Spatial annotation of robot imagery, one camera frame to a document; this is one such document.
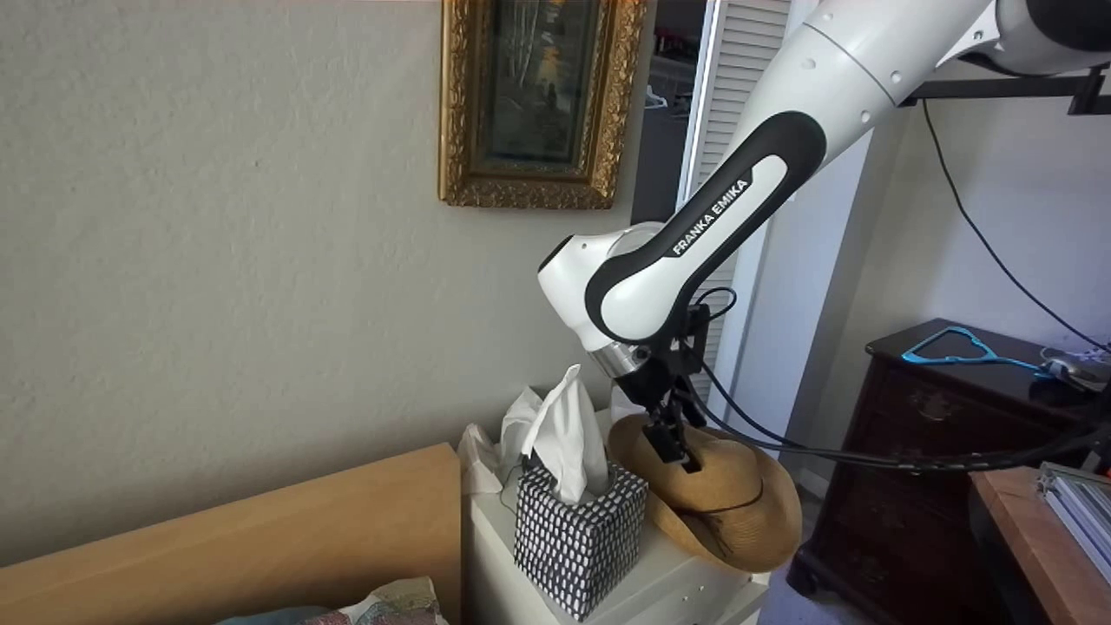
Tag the brown wooden desk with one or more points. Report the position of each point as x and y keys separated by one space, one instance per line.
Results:
x=1029 y=532

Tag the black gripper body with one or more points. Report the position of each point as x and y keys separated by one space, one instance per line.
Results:
x=661 y=387

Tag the white nightstand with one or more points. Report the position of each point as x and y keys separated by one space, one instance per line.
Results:
x=683 y=591

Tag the white tissue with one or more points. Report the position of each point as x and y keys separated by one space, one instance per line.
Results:
x=522 y=421
x=566 y=435

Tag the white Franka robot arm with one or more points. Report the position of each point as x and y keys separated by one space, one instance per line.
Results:
x=854 y=55

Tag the black white patterned tissue box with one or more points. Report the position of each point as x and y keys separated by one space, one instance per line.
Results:
x=575 y=542

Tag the light wooden headboard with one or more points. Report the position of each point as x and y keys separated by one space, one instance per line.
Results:
x=288 y=532

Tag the small grey gadget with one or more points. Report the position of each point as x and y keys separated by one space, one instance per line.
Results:
x=1079 y=372

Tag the white louvered closet door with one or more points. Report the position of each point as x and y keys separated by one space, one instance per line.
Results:
x=739 y=47

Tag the floral bedspread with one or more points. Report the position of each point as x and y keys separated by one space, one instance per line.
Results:
x=394 y=606

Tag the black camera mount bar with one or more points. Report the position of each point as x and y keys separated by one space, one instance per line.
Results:
x=1008 y=86

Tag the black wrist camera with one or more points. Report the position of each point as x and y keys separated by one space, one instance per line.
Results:
x=696 y=341

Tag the ornate gold picture frame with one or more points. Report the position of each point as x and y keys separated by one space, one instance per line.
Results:
x=455 y=114

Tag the dark wooden dresser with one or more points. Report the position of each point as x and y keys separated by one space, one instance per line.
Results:
x=902 y=522

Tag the tan brimmed hat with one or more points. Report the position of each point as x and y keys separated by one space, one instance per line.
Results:
x=731 y=497

